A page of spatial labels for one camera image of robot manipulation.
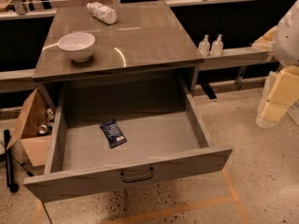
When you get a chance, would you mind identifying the white plastic bottle lying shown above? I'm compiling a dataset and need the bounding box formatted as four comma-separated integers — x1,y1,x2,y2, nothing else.
87,2,117,24

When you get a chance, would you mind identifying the right clear sanitizer bottle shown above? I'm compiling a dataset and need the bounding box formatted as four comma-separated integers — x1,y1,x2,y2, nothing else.
210,35,223,56

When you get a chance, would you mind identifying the silver can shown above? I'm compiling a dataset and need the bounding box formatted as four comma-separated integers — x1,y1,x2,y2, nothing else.
46,108,55,122
38,124,50,135

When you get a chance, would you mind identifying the lower silver can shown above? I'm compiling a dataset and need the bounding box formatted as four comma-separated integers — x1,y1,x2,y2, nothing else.
38,124,50,135

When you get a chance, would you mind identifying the left clear sanitizer bottle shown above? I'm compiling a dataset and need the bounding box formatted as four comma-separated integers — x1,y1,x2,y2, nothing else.
198,35,210,57

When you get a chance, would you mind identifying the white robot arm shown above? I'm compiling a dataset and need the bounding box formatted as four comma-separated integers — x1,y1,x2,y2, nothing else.
261,0,299,122

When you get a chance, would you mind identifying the upper silver can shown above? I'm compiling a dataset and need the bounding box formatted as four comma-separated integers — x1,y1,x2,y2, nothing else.
46,108,55,122

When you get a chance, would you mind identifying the black metal drawer handle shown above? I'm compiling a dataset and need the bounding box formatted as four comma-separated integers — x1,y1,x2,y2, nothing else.
121,167,154,184

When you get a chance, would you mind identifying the grey counter cabinet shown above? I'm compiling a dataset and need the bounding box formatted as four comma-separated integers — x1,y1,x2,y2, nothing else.
33,1,203,108

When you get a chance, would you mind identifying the brown cardboard box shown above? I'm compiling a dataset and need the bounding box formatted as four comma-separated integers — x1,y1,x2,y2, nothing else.
7,89,51,166

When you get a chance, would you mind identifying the black stand pole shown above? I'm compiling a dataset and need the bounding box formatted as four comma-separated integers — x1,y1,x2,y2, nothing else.
3,130,19,193

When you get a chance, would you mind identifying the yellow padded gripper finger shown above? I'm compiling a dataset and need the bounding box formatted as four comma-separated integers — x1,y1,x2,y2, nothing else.
261,66,299,122

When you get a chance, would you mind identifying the white ceramic bowl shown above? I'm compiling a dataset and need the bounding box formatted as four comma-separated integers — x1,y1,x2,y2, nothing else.
58,32,95,63

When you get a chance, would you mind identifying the blue rxbar wrapper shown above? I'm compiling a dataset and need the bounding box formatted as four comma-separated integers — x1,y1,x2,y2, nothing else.
99,119,127,148

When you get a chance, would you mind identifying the grey open drawer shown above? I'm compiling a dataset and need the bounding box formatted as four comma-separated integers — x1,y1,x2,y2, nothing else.
24,77,232,203

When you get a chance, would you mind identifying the clear sanitizer bottle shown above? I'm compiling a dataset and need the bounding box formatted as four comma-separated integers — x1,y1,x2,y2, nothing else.
198,35,210,57
210,35,223,56

